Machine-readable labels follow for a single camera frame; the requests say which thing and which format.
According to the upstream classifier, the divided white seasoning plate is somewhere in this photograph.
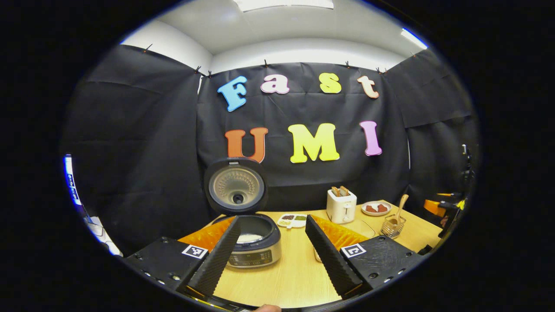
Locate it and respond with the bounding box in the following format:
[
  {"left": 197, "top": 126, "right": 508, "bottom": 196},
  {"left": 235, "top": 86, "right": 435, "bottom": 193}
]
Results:
[{"left": 277, "top": 213, "right": 307, "bottom": 229}]

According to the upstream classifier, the computer monitor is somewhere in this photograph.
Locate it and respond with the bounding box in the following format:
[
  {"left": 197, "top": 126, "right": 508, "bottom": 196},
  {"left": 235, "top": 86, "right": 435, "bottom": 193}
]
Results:
[{"left": 64, "top": 154, "right": 83, "bottom": 206}]

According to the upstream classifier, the long ceiling light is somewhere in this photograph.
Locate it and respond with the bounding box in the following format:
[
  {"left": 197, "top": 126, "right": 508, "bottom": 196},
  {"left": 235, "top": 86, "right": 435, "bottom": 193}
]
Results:
[{"left": 233, "top": 0, "right": 334, "bottom": 12}]

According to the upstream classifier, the wooden spoon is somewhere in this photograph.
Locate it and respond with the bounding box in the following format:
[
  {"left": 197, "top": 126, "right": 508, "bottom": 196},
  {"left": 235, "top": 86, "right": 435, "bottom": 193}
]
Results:
[{"left": 387, "top": 194, "right": 409, "bottom": 226}]

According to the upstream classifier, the silver black rice cooker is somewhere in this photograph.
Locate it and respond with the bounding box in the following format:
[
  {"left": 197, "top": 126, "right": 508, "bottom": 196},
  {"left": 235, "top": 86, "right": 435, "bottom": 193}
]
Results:
[{"left": 204, "top": 157, "right": 282, "bottom": 269}]

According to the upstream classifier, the small ceiling light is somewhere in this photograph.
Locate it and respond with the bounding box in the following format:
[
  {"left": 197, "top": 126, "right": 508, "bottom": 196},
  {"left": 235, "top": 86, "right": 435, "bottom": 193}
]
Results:
[{"left": 400, "top": 27, "right": 428, "bottom": 49}]

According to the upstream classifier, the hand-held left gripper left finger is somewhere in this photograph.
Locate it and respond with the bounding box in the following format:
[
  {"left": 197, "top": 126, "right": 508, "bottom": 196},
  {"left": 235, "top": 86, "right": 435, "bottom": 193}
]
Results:
[{"left": 123, "top": 216, "right": 242, "bottom": 298}]

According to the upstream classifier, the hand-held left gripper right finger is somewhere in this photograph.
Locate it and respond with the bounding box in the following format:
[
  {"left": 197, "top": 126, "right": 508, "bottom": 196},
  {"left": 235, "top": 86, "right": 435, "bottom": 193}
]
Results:
[{"left": 305, "top": 214, "right": 424, "bottom": 300}]

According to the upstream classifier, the white toaster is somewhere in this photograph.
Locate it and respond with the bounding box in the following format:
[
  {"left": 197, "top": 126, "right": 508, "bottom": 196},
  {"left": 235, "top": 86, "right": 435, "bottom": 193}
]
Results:
[{"left": 326, "top": 187, "right": 357, "bottom": 224}]

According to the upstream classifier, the small white plate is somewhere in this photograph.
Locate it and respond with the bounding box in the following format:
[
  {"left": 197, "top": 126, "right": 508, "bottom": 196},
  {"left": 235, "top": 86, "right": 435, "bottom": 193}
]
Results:
[{"left": 361, "top": 201, "right": 392, "bottom": 217}]

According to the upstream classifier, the white side desk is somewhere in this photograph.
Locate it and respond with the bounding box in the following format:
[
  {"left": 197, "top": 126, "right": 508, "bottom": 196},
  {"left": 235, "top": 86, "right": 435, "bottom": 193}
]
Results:
[{"left": 85, "top": 216, "right": 123, "bottom": 257}]

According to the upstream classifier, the clear wire chopstick holder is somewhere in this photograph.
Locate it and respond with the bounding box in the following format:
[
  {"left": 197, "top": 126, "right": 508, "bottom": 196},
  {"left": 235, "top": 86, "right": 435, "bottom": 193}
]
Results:
[{"left": 381, "top": 214, "right": 407, "bottom": 239}]

